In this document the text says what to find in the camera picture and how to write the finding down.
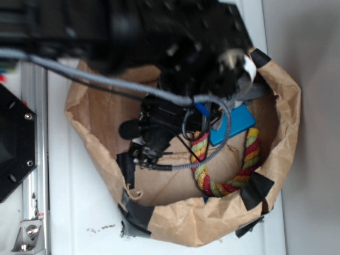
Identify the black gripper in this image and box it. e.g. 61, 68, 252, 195
158, 2, 257, 99

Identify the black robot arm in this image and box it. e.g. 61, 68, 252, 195
1, 1, 252, 97

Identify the grey plush toy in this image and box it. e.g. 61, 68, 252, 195
227, 81, 270, 104

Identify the blue rectangular block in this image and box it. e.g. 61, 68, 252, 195
210, 104, 256, 146

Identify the brown paper lined bin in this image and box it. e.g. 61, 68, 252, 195
65, 48, 301, 247

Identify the grey braided cable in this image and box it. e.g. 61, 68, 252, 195
0, 48, 232, 172

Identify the multicolour twisted rope toy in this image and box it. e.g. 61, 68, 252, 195
192, 127, 260, 197

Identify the thin black cable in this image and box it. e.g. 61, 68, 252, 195
45, 67, 202, 163

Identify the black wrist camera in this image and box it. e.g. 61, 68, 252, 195
119, 96, 220, 170

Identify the aluminium extrusion rail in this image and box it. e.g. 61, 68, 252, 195
21, 63, 51, 254

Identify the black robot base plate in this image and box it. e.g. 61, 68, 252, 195
1, 84, 37, 203

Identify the metal corner bracket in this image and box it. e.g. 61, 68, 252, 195
11, 219, 45, 254

